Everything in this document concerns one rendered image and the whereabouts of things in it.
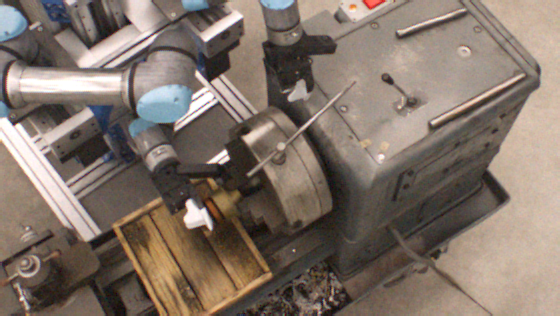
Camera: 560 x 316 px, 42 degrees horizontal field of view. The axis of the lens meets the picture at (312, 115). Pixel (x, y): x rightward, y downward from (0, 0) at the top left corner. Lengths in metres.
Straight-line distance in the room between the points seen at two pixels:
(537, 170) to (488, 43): 1.38
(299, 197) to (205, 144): 1.21
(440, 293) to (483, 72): 1.28
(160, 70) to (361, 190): 0.54
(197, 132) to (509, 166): 1.32
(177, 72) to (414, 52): 0.61
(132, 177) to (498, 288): 1.49
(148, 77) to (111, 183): 1.29
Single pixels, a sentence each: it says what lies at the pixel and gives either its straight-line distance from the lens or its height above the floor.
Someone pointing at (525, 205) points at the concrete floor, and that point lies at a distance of 3.14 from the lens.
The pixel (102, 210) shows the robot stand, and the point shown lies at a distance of 2.86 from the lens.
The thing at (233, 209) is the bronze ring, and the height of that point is 1.10.
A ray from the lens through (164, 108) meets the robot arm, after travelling 1.64.
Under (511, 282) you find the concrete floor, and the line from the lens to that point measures 3.01.
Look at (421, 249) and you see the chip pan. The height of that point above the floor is 0.54.
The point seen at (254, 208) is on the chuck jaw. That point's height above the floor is 1.10.
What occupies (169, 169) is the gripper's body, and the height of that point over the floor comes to 1.09.
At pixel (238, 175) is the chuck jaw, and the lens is 1.81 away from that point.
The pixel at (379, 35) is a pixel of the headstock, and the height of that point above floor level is 1.25.
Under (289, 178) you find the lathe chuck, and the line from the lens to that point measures 1.72.
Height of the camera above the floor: 2.79
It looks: 62 degrees down
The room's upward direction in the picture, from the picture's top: 2 degrees clockwise
